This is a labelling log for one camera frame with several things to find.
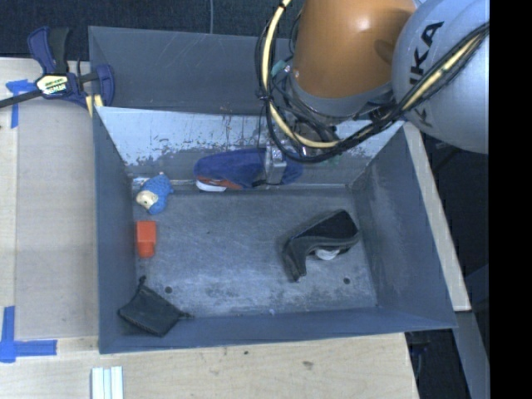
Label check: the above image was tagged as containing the blue toy animal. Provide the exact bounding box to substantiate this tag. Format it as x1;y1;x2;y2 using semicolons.
135;172;175;216

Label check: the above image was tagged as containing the black ribbed fabric pouch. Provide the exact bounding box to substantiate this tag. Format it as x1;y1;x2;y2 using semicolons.
116;275;193;338

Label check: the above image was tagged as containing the grey metal bin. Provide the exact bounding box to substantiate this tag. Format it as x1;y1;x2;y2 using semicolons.
87;25;459;355

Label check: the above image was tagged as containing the orange block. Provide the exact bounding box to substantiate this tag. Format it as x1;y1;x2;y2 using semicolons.
135;220;158;259

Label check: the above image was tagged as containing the black shoe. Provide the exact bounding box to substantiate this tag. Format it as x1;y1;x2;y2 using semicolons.
281;209;362;283

